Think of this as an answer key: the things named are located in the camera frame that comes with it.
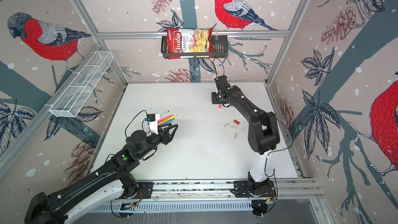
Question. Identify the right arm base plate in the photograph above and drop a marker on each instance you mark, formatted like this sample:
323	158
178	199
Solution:
247	188

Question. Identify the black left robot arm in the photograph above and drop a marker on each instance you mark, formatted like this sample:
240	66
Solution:
109	182

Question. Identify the pink highlighter pen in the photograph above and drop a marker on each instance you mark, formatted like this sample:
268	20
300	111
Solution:
165	119

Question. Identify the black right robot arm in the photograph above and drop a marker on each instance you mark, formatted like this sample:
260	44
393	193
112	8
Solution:
263	130

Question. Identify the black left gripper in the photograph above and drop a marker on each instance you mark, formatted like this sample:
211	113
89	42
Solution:
167	138

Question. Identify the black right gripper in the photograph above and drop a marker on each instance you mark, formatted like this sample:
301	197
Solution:
213	101

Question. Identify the yellow highlighter pen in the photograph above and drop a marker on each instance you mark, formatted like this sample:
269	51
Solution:
170	119

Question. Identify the red cassava chips bag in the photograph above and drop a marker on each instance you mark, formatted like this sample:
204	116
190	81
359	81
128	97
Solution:
187	41

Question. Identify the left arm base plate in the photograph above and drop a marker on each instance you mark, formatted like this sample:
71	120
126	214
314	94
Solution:
141	190

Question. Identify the white mesh wall tray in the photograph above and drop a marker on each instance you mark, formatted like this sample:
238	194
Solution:
73	98

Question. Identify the black wire basket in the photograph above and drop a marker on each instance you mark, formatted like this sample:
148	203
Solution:
219	44

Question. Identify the aluminium mounting rail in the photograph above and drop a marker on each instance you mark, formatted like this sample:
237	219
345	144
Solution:
222	189

